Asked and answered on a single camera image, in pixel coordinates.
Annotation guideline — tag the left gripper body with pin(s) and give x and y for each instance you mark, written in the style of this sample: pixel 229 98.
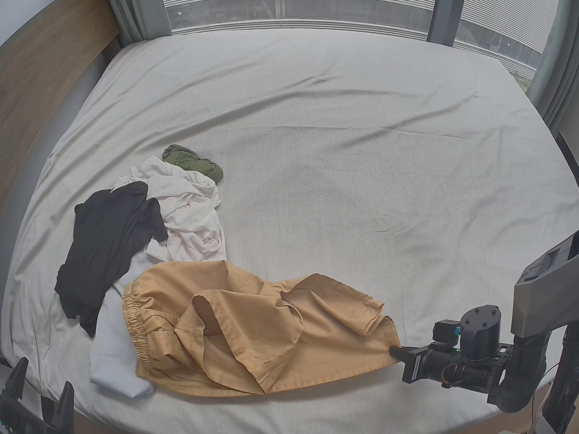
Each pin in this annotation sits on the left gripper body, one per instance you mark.
pixel 18 416

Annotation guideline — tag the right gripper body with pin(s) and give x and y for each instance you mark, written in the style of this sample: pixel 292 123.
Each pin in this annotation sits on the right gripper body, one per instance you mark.
pixel 429 364

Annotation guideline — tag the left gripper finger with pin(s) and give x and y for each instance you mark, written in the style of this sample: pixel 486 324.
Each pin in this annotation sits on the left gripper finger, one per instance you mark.
pixel 17 380
pixel 64 409

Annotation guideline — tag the tan shorts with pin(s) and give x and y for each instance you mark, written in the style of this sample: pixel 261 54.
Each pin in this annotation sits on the tan shorts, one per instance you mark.
pixel 253 323

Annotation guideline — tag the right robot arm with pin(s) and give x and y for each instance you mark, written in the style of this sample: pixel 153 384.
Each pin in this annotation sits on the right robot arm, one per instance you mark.
pixel 533 305

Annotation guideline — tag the bed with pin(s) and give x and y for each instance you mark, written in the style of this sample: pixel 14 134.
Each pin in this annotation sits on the bed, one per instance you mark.
pixel 362 174

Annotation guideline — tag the pale grey garment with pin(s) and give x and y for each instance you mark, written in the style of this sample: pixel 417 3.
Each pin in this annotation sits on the pale grey garment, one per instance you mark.
pixel 113 351

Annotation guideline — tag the black T-shirt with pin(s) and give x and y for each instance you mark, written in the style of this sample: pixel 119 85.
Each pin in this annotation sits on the black T-shirt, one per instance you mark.
pixel 108 238

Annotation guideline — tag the white garment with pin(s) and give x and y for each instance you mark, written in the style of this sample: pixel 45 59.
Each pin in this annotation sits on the white garment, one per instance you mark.
pixel 194 224

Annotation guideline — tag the green garment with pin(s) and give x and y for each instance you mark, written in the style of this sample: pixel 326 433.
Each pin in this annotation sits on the green garment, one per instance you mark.
pixel 194 161

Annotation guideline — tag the grey-green curtain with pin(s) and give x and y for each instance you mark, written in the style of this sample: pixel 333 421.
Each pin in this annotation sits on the grey-green curtain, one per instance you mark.
pixel 131 7
pixel 558 61

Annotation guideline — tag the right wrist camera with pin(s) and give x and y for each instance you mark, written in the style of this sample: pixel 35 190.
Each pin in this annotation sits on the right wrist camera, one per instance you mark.
pixel 445 330

